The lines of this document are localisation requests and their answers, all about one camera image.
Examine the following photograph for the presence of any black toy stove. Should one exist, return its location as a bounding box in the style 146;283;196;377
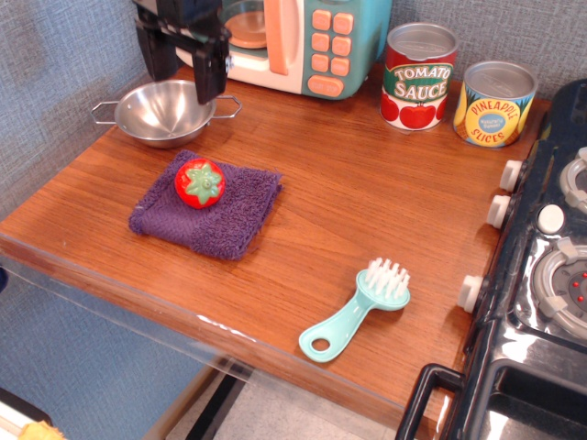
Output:
396;80;586;439

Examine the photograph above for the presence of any purple folded towel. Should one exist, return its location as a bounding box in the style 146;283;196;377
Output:
128;150;282;260

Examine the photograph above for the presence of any white stove knob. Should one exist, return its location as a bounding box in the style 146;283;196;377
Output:
457;275;483;314
499;159;524;193
486;195;511;229

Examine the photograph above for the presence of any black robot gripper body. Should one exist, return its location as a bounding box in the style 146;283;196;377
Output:
134;1;231;71

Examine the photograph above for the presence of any white stove knob middle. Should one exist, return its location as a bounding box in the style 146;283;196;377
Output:
486;195;511;229

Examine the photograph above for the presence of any red toy tomato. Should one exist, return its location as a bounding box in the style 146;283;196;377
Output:
174;158;227;209

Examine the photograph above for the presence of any pineapple slices can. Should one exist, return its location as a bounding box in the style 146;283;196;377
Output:
453;60;538;149

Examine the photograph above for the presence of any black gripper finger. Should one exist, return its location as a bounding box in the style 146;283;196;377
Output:
192;40;228;105
136;21;178;82

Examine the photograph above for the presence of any white stove knob upper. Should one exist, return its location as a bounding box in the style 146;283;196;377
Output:
499;159;524;193

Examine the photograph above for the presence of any teal dish brush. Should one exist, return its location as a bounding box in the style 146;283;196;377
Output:
298;258;411;363

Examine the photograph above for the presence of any stainless steel two-handled pot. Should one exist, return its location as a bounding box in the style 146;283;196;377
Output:
91;80;242;149

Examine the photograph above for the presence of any tomato sauce can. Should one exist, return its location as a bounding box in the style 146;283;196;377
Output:
380;22;460;131

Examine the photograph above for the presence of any white stove knob lower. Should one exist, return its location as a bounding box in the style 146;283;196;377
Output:
457;275;483;314

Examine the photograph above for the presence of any teal toy microwave oven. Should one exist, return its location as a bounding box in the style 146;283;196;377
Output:
161;0;393;101

